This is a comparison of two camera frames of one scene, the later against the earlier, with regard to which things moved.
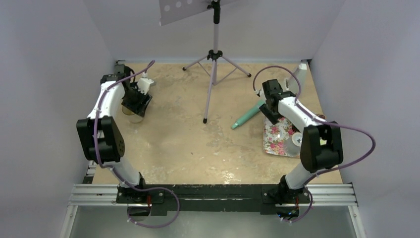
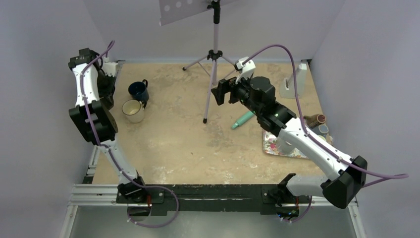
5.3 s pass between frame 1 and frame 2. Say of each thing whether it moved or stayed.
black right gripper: moved
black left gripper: moved
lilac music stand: stayed
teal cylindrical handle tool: stayed
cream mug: stayed
